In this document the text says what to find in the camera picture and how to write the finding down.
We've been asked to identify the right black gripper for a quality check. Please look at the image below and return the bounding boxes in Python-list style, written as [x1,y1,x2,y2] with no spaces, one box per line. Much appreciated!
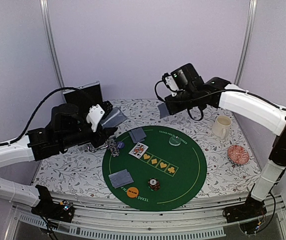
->
[164,90,197,117]

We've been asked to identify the blue poker chip stack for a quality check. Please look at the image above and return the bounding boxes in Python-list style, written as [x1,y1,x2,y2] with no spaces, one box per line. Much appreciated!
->
[107,139,120,157]

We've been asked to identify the purple small blind button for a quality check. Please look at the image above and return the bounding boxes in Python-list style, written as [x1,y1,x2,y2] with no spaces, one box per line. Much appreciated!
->
[117,141,125,149]

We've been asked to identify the blue playing card deck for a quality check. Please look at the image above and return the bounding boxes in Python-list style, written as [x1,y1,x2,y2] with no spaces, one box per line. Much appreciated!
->
[100,107,127,128]

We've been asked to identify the three of diamonds card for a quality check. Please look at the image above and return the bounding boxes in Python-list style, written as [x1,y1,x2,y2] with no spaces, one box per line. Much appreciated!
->
[157,102,170,119]

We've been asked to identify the dealt card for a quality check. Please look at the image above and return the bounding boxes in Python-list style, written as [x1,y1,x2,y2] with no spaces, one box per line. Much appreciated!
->
[108,169,134,189]
[129,127,146,143]

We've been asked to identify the queen of spades card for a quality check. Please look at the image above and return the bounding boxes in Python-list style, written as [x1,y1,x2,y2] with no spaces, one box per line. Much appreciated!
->
[129,142,148,159]

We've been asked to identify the aluminium poker chip case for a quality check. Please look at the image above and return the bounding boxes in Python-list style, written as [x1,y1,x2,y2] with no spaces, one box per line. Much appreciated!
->
[63,81,103,117]

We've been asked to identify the orange big blind button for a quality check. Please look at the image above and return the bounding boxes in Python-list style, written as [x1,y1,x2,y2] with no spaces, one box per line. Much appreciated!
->
[126,186,139,199]

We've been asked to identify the red black poker chip stack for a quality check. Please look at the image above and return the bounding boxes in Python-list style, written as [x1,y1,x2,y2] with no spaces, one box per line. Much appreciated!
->
[148,178,160,191]

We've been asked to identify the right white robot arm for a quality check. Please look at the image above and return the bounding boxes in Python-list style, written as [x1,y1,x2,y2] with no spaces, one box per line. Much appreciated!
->
[162,63,286,218]

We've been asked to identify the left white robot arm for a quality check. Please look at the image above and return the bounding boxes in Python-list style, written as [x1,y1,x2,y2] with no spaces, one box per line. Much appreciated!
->
[0,103,117,217]

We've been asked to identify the cream ceramic mug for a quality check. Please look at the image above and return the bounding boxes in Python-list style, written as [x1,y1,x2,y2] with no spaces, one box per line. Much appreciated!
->
[212,115,232,140]

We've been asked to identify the floral patterned table cover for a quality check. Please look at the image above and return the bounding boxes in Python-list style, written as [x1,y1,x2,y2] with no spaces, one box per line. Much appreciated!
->
[33,99,261,199]

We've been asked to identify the round green poker mat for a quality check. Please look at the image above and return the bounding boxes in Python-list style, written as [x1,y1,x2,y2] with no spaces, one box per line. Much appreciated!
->
[102,126,207,212]

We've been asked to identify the red patterned small bowl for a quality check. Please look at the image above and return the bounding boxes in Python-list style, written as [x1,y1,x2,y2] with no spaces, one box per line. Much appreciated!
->
[227,145,250,165]

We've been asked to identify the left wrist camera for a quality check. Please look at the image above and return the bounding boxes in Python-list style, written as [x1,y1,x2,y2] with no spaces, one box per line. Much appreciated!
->
[86,100,113,132]

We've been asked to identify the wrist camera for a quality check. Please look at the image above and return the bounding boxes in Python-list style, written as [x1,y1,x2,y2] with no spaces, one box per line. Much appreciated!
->
[86,100,113,132]
[162,73,179,97]

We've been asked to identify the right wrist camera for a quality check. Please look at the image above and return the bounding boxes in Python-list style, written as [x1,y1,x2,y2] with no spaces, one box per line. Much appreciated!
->
[162,73,179,97]

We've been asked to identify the right aluminium frame post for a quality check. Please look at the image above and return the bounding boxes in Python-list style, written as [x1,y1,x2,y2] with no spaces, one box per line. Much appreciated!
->
[235,0,258,86]

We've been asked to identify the aluminium frame post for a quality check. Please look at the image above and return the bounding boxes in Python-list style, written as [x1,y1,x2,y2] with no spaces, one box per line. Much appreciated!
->
[39,0,65,88]
[235,0,258,86]

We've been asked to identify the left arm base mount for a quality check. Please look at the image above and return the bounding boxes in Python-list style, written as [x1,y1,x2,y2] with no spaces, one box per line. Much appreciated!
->
[31,199,75,223]

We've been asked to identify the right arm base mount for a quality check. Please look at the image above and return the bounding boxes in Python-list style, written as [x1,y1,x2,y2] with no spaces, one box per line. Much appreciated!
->
[223,197,267,223]

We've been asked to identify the aluminium front rail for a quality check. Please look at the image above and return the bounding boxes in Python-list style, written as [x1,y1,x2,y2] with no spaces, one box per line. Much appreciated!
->
[5,193,286,240]

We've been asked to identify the left aluminium frame post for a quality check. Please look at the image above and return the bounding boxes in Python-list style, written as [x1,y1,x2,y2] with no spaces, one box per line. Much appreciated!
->
[39,0,65,88]

